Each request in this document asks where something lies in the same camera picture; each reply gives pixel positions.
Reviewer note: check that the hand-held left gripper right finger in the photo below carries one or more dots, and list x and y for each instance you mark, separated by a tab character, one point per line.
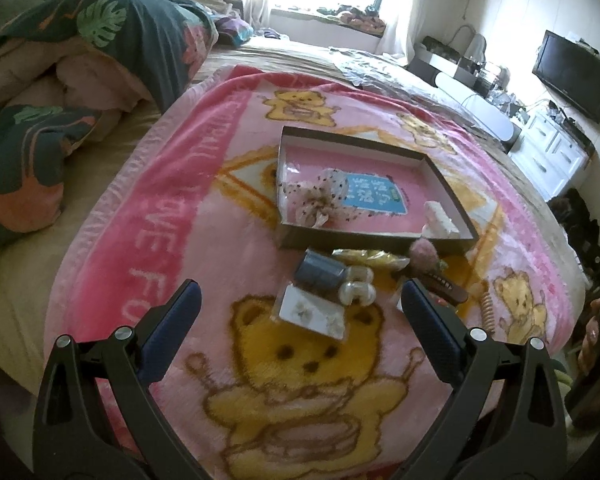
430	330

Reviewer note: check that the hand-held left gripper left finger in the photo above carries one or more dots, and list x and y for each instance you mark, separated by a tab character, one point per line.
175	325

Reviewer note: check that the pearl white claw clip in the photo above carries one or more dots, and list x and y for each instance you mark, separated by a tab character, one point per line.
355	292

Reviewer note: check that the yellow packet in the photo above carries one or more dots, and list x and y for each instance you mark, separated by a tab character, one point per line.
380	259

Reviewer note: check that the white hair clip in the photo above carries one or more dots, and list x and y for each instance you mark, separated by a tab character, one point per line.
440	220

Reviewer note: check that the person's right hand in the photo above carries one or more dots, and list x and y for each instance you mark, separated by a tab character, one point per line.
589	350

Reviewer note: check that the pink bear printed blanket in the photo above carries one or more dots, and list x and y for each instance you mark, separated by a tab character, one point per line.
180	185

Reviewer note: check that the blue card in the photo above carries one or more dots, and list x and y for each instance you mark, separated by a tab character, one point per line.
375	192

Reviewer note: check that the dark bag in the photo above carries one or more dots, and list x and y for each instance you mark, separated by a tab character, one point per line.
585	230

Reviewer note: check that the bed with tan sheet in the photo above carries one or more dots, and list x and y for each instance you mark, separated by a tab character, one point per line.
105	150

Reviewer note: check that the white drawer cabinet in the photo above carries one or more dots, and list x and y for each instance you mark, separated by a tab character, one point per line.
545	150

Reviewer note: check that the white bed footboard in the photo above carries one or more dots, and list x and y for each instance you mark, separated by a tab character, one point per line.
475	107

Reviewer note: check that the metal kettle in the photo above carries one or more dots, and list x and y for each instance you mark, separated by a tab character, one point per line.
495	76

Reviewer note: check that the clear plastic sheet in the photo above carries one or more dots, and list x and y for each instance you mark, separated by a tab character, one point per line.
375	67

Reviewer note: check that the black television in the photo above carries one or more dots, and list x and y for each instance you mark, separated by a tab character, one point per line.
575	72

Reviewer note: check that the purple and teal cloth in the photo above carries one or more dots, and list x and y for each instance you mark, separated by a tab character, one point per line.
235	30

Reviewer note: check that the dark floral duvet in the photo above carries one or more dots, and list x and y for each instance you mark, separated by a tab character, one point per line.
130	25

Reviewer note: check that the clutter on window sill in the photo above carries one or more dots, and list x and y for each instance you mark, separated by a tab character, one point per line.
355	20

